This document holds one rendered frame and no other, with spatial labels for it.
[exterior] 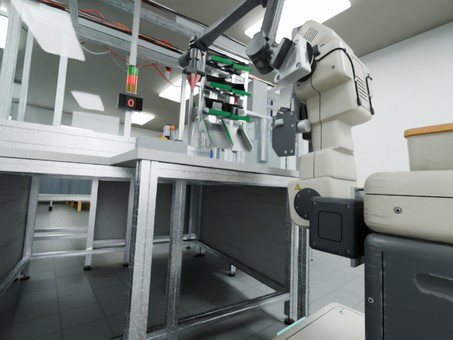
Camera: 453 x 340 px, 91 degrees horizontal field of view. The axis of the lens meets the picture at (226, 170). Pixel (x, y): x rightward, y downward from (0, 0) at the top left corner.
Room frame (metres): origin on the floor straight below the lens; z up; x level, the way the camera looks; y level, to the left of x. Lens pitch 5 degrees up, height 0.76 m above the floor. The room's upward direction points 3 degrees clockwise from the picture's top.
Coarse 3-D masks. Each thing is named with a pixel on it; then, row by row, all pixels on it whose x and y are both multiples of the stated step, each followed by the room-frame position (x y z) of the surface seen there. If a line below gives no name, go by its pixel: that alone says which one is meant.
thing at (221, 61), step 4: (208, 52) 1.45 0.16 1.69; (208, 56) 1.29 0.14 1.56; (212, 56) 1.23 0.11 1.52; (216, 56) 1.24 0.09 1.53; (220, 56) 1.48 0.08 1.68; (224, 56) 1.40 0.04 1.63; (208, 60) 1.29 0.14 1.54; (212, 60) 1.26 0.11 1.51; (216, 60) 1.25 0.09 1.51; (220, 60) 1.25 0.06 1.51; (224, 60) 1.26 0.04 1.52; (228, 60) 1.26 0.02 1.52; (220, 64) 1.36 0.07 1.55; (224, 64) 1.32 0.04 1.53; (228, 64) 1.29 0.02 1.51
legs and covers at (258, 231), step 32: (0, 160) 0.68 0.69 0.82; (32, 160) 0.72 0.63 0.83; (0, 192) 1.18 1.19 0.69; (32, 192) 1.75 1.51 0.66; (224, 192) 2.10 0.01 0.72; (256, 192) 1.70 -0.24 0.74; (0, 224) 1.24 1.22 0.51; (32, 224) 1.76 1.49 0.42; (128, 224) 2.12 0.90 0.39; (224, 224) 2.08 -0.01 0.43; (256, 224) 1.69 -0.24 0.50; (288, 224) 1.36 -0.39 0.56; (0, 256) 1.30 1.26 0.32; (32, 256) 1.78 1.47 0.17; (64, 256) 1.88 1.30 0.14; (128, 256) 2.13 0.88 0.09; (224, 256) 1.97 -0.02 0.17; (256, 256) 1.68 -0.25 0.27; (288, 256) 1.36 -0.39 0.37; (0, 288) 1.23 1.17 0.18; (288, 288) 1.35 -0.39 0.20; (192, 320) 1.02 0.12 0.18; (288, 320) 1.36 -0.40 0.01
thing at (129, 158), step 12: (120, 156) 0.70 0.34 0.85; (132, 156) 0.60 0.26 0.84; (144, 156) 0.58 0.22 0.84; (156, 156) 0.60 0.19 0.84; (168, 156) 0.62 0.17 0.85; (180, 156) 0.64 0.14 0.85; (192, 156) 0.67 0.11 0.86; (216, 168) 0.75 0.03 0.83; (228, 168) 0.76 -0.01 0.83; (240, 168) 0.79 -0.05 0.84; (252, 168) 0.83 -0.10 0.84; (264, 168) 0.88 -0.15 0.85; (276, 168) 0.93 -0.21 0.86
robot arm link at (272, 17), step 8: (272, 0) 0.77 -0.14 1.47; (280, 0) 0.77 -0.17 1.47; (272, 8) 0.76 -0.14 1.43; (280, 8) 0.77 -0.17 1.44; (264, 16) 0.77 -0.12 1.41; (272, 16) 0.75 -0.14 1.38; (280, 16) 0.78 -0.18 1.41; (264, 24) 0.76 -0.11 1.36; (272, 24) 0.74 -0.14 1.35; (256, 32) 0.73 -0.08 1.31; (264, 32) 0.74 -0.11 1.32; (272, 32) 0.74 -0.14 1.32; (256, 40) 0.71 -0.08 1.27; (264, 40) 0.69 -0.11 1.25; (248, 48) 0.73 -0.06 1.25; (256, 48) 0.70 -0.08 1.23; (264, 48) 0.70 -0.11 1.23; (248, 56) 0.73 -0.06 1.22; (256, 56) 0.71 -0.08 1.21; (264, 72) 0.77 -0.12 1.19
